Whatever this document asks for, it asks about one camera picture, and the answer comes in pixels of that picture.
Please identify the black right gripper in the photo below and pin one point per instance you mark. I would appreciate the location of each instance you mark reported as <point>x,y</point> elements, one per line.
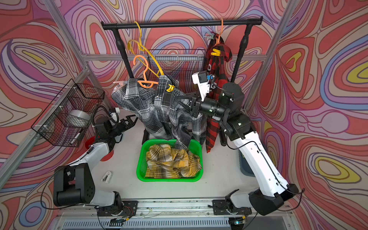
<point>194,105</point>

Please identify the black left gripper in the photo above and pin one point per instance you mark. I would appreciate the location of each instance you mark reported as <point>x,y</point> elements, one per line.
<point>128,123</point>

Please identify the grey plaid long-sleeve shirt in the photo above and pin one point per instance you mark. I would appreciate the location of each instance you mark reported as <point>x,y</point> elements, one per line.
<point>155,108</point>

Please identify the orange hanger with grey shirt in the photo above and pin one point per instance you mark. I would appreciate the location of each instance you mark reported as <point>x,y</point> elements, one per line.
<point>145,83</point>

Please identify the yellow plaid long-sleeve shirt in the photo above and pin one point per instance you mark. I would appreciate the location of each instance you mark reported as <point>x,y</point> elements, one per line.
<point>165,162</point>

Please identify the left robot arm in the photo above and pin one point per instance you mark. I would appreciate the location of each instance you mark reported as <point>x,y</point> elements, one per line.
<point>74,184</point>

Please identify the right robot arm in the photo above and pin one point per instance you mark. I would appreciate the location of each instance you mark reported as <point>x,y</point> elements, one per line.
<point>273,189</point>

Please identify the red plaid long-sleeve shirt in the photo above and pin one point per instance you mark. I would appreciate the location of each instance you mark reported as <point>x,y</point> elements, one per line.
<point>216,66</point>

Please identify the red plastic cup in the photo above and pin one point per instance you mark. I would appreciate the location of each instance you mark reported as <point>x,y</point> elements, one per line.
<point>91,141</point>

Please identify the green plastic basket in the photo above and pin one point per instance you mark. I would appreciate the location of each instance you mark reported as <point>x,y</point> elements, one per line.
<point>194,147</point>

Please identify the grey tape roll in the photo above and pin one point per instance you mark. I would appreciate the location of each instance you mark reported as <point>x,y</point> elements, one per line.
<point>78,118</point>

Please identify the black marker in basket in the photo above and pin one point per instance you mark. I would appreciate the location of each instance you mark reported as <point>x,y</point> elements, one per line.
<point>76,140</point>

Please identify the white clothespin on table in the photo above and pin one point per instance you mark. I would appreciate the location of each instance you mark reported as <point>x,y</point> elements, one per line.
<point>107,177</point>

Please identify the teal clothespin on red shirt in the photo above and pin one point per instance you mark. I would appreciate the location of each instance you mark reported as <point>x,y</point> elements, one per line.
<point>210,35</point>

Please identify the black clothes rack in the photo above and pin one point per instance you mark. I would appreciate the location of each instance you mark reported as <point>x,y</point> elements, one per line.
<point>122,47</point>

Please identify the dark teal bin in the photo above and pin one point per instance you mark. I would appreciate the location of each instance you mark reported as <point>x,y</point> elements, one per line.
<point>244,166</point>

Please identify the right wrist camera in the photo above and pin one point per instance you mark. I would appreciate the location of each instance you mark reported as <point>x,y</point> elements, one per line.
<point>202,80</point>

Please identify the rear black wire basket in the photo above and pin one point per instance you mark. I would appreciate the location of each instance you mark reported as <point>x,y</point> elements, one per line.
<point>179,63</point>

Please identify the black wire basket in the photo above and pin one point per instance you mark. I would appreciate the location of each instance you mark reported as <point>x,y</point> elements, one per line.
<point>179,63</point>
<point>52,125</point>

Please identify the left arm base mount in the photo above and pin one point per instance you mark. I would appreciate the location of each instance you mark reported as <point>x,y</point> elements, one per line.
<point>126,208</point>

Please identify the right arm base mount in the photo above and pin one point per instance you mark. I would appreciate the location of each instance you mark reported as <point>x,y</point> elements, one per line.
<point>224,207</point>

